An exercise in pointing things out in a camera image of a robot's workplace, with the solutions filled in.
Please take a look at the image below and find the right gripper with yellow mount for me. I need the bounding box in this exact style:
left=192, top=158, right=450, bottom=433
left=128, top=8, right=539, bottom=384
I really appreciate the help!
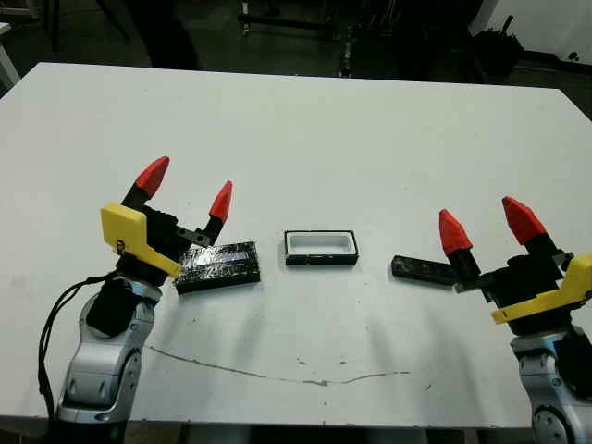
left=438, top=196, right=592, bottom=337

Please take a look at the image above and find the left gripper with yellow mount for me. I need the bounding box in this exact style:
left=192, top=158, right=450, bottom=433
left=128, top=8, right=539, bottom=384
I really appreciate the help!
left=100, top=155, right=234, bottom=288

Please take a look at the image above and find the black camera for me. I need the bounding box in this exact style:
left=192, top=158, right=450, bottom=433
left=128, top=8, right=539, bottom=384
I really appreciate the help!
left=390, top=254, right=460, bottom=287

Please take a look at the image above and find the shiny black box lid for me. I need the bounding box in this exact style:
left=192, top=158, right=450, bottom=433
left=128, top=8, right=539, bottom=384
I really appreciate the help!
left=175, top=240, right=262, bottom=296

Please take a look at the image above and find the black box base white insert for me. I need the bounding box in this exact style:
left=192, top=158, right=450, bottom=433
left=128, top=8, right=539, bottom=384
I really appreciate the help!
left=283, top=228, right=360, bottom=267

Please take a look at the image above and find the person in dark trousers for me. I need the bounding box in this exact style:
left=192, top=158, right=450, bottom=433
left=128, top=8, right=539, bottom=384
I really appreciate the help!
left=147, top=0, right=201, bottom=70

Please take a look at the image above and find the black bushy plant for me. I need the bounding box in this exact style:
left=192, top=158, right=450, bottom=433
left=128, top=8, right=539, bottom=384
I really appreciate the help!
left=471, top=16, right=526, bottom=78

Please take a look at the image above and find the black tripod stand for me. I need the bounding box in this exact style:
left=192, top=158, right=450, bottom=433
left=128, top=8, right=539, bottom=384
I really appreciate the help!
left=45, top=0, right=64, bottom=52

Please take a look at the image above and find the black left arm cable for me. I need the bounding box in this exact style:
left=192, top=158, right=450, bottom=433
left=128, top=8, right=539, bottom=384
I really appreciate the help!
left=38, top=274, right=119, bottom=420

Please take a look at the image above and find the black metal frame cart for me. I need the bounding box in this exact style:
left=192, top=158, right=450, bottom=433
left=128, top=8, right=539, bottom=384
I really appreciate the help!
left=238, top=0, right=417, bottom=78

